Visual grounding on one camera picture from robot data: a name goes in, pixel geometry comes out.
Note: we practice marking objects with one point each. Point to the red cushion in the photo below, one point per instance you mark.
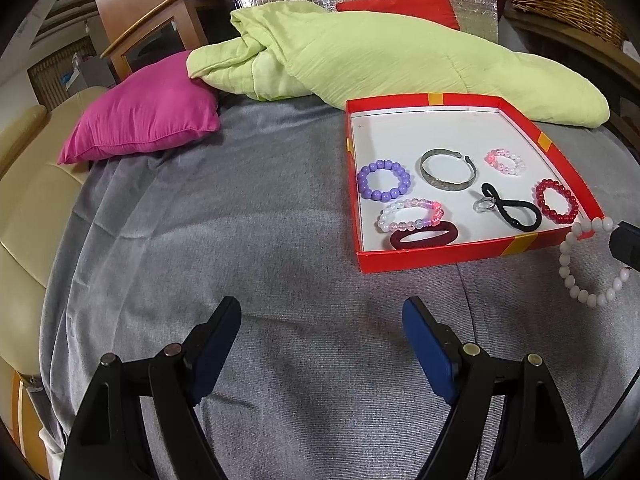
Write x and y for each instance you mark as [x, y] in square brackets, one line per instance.
[400, 7]

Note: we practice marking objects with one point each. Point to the wooden cabinet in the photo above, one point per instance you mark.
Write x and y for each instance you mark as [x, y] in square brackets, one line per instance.
[150, 15]

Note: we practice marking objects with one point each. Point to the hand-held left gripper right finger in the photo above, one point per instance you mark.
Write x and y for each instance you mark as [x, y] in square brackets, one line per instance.
[430, 355]

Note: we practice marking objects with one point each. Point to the silver metal bangle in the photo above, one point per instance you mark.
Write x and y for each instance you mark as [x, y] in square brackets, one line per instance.
[435, 180]

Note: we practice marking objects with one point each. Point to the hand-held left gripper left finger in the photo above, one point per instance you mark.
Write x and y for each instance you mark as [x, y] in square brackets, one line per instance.
[215, 345]

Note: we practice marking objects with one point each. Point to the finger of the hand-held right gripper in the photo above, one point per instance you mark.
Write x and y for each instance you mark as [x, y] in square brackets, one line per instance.
[627, 242]

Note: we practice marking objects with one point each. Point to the wooden shelf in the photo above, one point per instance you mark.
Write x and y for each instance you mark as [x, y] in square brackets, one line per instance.
[565, 45]

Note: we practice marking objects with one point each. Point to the red cardboard box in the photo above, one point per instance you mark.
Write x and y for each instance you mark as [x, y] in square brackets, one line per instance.
[450, 130]

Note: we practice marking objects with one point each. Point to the cream leather sofa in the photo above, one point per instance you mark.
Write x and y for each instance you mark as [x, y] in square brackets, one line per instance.
[35, 170]

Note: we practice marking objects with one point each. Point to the magenta pillow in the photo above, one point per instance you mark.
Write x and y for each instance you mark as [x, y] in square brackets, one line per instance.
[150, 110]

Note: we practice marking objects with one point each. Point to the grey blanket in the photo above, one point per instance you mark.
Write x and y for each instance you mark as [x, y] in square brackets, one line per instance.
[250, 235]

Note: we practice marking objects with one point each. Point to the light green quilt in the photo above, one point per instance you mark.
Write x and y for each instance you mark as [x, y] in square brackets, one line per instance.
[390, 55]

